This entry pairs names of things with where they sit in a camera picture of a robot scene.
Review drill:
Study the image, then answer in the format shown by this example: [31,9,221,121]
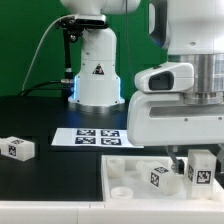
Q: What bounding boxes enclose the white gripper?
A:
[127,91,224,174]

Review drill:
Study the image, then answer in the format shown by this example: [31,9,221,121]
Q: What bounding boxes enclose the white square tabletop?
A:
[101,156,224,203]

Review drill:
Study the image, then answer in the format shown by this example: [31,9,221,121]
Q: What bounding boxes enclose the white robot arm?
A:
[60,0,224,146]

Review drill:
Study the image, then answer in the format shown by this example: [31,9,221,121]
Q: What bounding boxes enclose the paper sheet with tags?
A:
[51,128,133,148]

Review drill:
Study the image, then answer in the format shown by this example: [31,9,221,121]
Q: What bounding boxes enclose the white front fence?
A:
[0,201,224,224]

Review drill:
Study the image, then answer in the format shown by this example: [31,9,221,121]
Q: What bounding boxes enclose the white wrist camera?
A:
[135,62,194,93]

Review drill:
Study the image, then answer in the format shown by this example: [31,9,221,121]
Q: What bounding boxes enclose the black base cables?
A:
[18,79,74,98]

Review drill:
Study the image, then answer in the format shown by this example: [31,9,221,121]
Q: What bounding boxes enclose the black camera on stand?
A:
[55,14,108,100]

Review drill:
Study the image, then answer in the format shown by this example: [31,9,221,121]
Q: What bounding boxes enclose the white camera cable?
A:
[21,13,76,93]

